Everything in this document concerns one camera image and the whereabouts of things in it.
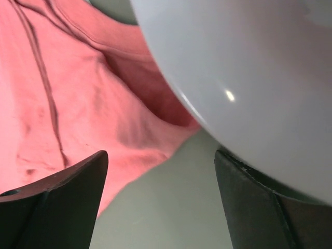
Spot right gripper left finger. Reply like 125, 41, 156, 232
1, 150, 108, 249

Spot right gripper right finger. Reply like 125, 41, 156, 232
214, 149, 331, 248

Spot pink t shirt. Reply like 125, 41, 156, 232
1, 1, 200, 210

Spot white plastic basket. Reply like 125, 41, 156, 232
132, 1, 331, 203

